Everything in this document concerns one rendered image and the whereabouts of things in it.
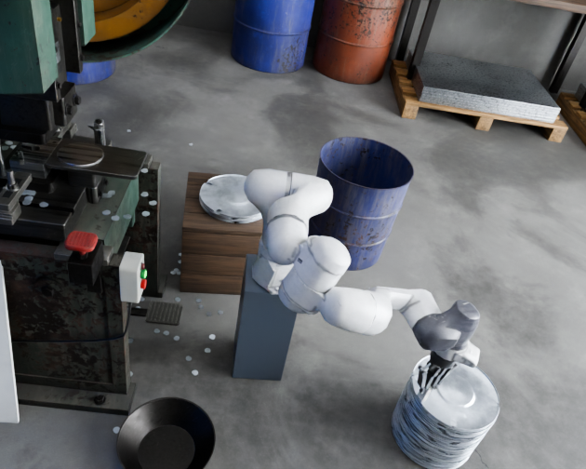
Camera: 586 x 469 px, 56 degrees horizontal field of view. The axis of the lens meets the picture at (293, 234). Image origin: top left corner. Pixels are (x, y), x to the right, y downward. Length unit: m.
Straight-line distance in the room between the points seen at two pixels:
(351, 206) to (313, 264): 1.05
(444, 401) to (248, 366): 0.67
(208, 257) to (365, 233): 0.70
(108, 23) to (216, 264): 0.96
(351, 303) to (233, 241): 0.92
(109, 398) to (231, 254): 0.68
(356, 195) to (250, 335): 0.77
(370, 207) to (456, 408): 0.89
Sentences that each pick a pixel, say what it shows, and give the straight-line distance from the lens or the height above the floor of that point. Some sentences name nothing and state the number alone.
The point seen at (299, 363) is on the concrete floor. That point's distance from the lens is 2.14.
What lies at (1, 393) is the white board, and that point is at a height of 0.12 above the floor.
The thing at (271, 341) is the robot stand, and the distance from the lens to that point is 1.90.
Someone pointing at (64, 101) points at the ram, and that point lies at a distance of 1.56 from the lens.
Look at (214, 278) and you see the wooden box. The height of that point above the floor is 0.09.
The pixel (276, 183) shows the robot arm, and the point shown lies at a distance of 1.53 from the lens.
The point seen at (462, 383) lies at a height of 0.26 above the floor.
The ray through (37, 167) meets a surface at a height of 0.77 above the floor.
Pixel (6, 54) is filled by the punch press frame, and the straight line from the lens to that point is 1.38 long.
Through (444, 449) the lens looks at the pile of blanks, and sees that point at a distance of 1.94.
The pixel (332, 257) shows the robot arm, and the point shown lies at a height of 0.86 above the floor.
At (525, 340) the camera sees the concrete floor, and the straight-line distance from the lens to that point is 2.62.
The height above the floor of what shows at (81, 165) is 0.79.
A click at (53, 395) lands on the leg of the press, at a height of 0.03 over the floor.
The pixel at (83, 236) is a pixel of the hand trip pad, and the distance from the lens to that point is 1.42.
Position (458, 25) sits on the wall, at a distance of 5.04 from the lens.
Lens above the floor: 1.68
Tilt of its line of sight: 39 degrees down
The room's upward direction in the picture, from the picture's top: 12 degrees clockwise
